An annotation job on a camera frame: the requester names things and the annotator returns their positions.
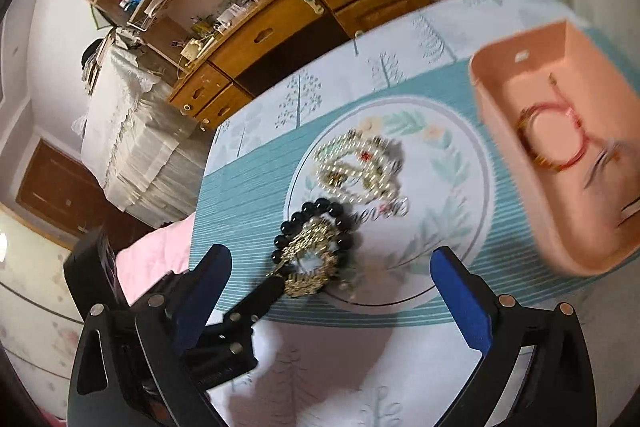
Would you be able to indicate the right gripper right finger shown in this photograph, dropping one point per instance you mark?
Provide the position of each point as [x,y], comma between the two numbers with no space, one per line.
[558,386]

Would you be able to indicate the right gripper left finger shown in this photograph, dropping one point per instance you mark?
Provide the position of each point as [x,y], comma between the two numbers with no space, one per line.
[118,403]

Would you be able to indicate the pink plastic tray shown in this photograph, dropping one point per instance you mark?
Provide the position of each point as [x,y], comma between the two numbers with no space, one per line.
[565,119]

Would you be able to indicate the pink quilt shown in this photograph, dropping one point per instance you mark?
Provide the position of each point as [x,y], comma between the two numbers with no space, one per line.
[146,261]

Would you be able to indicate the brown wooden door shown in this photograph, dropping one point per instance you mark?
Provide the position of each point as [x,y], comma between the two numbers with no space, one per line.
[62,192]

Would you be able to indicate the white lace cover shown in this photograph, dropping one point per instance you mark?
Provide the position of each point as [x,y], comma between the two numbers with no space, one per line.
[147,157]

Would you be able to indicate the tree pattern tablecloth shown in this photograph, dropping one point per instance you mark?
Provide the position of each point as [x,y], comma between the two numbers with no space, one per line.
[381,349]

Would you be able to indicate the wooden desk with drawers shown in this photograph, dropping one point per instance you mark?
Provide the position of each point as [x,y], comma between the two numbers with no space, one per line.
[274,39]

